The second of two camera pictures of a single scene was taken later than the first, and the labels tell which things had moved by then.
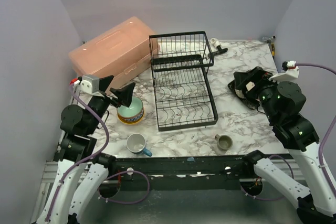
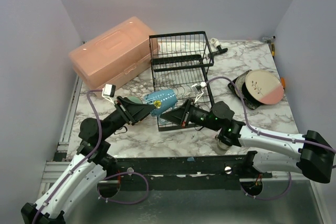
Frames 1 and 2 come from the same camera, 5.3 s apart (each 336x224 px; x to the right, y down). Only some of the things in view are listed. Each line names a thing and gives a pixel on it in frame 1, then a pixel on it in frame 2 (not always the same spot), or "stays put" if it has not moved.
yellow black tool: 273,49 stays put
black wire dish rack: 183,97 stays put
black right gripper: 256,85 to 187,113
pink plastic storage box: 121,52 stays put
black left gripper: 109,97 to 125,111
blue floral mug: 136,143 to 164,101
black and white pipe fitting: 217,44 stays put
